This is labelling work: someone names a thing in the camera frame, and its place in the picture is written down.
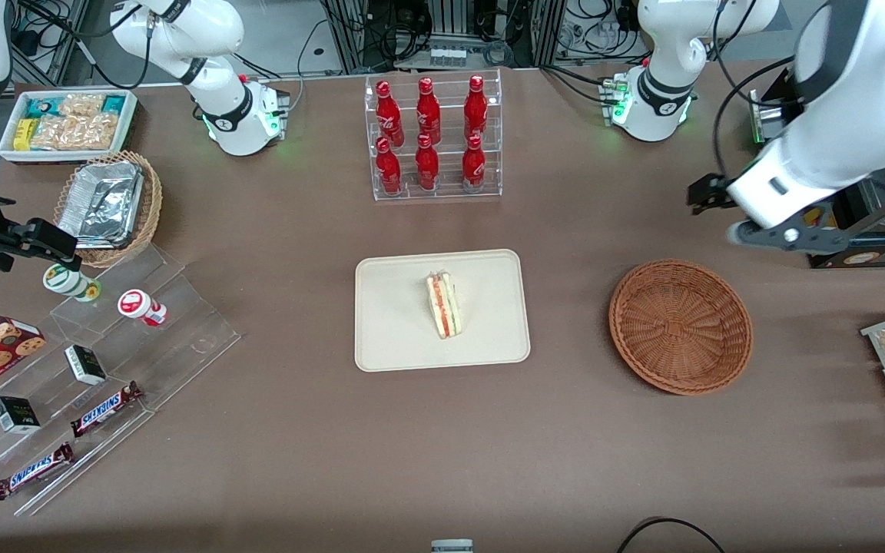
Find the silver foil packet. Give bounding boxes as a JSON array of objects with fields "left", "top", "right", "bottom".
[
  {"left": 57, "top": 221, "right": 136, "bottom": 250},
  {"left": 61, "top": 160, "right": 144, "bottom": 240}
]

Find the clear acrylic bottle rack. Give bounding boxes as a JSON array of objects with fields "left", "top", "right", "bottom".
[{"left": 364, "top": 68, "right": 504, "bottom": 203}]

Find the Snickers chocolate bar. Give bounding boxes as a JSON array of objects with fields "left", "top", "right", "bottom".
[
  {"left": 70, "top": 381, "right": 144, "bottom": 439},
  {"left": 0, "top": 442, "right": 76, "bottom": 502}
]

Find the red lidded small jar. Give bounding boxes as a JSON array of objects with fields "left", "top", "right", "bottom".
[{"left": 117, "top": 288, "right": 169, "bottom": 328}]

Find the small black box gold print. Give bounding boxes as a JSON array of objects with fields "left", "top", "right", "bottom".
[{"left": 0, "top": 396, "right": 41, "bottom": 435}]

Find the clear rice cracker bag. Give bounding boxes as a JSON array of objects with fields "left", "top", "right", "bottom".
[
  {"left": 30, "top": 114, "right": 119, "bottom": 151},
  {"left": 57, "top": 92, "right": 105, "bottom": 118}
]

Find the large round brown wicker basket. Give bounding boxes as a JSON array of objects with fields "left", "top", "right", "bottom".
[{"left": 608, "top": 259, "right": 754, "bottom": 396}]

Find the small tan wicker basket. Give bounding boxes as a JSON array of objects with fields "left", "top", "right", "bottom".
[{"left": 54, "top": 150, "right": 164, "bottom": 269}]

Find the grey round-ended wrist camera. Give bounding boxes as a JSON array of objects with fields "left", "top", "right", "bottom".
[{"left": 726, "top": 219, "right": 852, "bottom": 256}]

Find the green sunflower small jar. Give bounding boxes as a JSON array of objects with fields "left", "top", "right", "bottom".
[{"left": 42, "top": 263, "right": 102, "bottom": 303}]

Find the small black box white label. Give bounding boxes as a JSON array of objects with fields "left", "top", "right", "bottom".
[{"left": 64, "top": 345, "right": 108, "bottom": 386}]

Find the cream plastic tray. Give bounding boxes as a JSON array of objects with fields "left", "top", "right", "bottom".
[{"left": 355, "top": 250, "right": 531, "bottom": 373}]

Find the clear acrylic stepped shelf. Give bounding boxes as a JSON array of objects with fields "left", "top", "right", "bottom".
[{"left": 0, "top": 244, "right": 242, "bottom": 517}]

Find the white snack bin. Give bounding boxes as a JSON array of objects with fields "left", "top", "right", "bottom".
[{"left": 0, "top": 89, "right": 139, "bottom": 165}]

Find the white power strip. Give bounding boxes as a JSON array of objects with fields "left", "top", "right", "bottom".
[{"left": 426, "top": 45, "right": 483, "bottom": 68}]

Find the black floor cable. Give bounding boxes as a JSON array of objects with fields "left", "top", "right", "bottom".
[{"left": 615, "top": 516, "right": 728, "bottom": 553}]

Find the triangle sandwich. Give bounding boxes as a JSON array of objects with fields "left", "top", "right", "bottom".
[{"left": 425, "top": 269, "right": 463, "bottom": 340}]

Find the red cola bottle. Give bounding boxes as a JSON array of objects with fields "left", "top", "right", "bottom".
[
  {"left": 375, "top": 137, "right": 403, "bottom": 196},
  {"left": 375, "top": 80, "right": 405, "bottom": 147},
  {"left": 414, "top": 134, "right": 441, "bottom": 192},
  {"left": 463, "top": 75, "right": 489, "bottom": 141},
  {"left": 416, "top": 77, "right": 443, "bottom": 145},
  {"left": 461, "top": 134, "right": 487, "bottom": 190}
]

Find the aluminium frame rack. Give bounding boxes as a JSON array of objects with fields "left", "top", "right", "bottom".
[{"left": 320, "top": 0, "right": 566, "bottom": 74}]

